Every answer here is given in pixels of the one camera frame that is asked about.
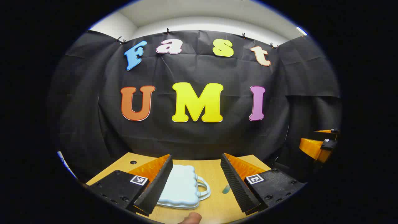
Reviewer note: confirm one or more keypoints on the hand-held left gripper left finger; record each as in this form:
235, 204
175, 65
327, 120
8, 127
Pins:
157, 186

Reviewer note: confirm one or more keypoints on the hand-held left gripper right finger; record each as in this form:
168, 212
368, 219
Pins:
239, 186

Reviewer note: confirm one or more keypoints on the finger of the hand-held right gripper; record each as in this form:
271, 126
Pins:
326, 135
312, 148

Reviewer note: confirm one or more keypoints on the pale translucent cosmetic tube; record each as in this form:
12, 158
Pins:
226, 189

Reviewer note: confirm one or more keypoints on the pale blue suitcase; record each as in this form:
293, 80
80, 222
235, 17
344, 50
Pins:
180, 186

